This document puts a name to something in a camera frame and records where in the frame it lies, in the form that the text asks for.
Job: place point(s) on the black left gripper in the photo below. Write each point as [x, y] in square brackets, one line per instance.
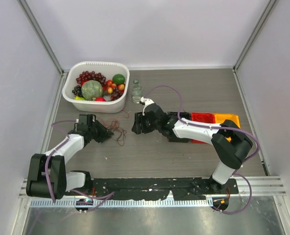
[105, 133]

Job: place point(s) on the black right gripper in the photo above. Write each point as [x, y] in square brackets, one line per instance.
[137, 127]

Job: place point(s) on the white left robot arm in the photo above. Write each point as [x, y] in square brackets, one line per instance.
[47, 175]

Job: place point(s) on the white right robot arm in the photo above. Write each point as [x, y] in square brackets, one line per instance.
[231, 144]

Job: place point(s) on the red apple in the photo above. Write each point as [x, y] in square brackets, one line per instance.
[100, 99]

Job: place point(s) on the clear glass bottle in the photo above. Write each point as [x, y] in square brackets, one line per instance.
[136, 92]

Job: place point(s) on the green melon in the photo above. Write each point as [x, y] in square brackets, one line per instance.
[91, 90]

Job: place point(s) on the peach fruit cluster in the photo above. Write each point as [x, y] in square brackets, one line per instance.
[112, 88]

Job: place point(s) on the black plastic bin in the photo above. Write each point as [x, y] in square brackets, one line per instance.
[174, 125]

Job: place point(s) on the green lime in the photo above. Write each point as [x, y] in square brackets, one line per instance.
[118, 79]

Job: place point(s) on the red grape bunch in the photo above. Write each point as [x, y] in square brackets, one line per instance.
[91, 75]

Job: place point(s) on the white plastic basket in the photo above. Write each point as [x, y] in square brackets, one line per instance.
[114, 102]

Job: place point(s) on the red plastic bin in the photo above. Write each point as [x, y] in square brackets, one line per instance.
[203, 117]

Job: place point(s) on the orange plastic bin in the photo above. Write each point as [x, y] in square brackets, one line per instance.
[225, 135]

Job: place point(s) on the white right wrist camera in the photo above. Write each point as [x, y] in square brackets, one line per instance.
[145, 102]

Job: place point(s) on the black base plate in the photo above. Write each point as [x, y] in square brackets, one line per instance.
[153, 189]

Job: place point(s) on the white slotted cable duct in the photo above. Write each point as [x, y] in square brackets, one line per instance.
[79, 203]

